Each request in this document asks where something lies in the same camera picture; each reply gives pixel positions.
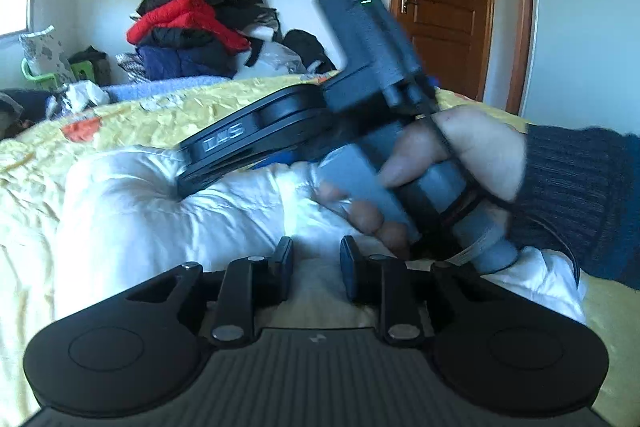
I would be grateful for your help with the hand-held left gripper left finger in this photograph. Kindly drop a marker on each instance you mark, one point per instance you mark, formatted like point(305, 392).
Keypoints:
point(286, 259)

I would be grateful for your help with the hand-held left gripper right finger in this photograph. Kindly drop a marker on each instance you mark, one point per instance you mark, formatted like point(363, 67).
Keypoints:
point(348, 264)

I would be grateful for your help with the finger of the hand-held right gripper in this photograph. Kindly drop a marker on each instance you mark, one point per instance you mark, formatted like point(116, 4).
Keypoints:
point(225, 174)

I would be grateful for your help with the white garment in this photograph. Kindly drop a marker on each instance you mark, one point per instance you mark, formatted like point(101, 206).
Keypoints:
point(150, 207)

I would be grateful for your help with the person's right forearm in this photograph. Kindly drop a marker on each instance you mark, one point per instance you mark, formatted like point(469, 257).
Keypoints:
point(585, 202)

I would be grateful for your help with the person's right hand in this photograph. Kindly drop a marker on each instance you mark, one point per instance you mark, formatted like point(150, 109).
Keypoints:
point(475, 142)

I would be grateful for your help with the black garment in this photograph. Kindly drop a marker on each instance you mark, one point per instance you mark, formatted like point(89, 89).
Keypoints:
point(306, 51)

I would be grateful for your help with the wooden door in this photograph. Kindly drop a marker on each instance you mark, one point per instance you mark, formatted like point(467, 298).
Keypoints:
point(442, 2)

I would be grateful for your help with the white plastic bag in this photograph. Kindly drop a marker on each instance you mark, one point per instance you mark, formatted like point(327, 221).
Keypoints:
point(277, 58)

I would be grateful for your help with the light blue cloth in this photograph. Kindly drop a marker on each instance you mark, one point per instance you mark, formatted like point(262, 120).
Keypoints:
point(165, 87)

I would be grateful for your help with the navy quilted jacket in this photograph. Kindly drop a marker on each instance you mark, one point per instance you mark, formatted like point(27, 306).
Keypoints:
point(185, 62)

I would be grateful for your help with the grey white patterned cloth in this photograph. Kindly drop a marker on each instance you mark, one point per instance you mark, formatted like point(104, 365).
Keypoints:
point(131, 67)

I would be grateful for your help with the red garment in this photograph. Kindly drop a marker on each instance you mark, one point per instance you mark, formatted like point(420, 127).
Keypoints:
point(185, 17)

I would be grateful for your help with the crumpled white grey cloth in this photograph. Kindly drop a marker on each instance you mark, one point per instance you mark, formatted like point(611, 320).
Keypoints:
point(82, 96)

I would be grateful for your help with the yellow floral blanket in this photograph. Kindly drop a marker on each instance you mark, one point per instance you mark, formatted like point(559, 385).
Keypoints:
point(30, 187)

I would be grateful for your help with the patterned pillow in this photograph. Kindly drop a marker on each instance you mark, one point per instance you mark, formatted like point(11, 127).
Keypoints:
point(46, 52)

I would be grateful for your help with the window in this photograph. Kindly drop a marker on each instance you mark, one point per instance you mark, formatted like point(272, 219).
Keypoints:
point(12, 12)

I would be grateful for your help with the wooden door frame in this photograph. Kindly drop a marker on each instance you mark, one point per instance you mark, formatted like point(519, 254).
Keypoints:
point(520, 7)

